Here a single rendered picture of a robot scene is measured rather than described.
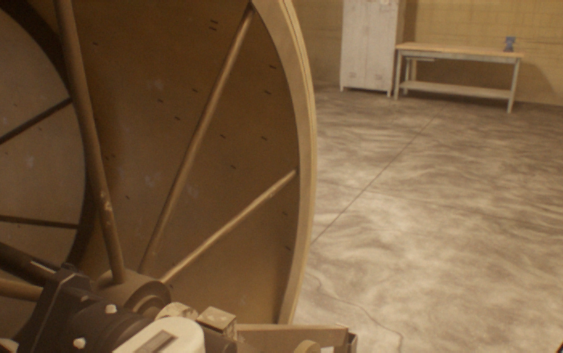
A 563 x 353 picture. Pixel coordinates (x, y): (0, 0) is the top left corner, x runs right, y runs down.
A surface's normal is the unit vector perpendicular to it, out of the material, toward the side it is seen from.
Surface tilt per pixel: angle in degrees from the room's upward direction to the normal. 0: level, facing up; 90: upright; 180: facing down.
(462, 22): 90
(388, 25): 90
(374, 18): 90
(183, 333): 0
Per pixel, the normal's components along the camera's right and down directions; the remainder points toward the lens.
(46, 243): -0.37, -0.33
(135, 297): 0.88, 0.18
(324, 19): -0.47, 0.31
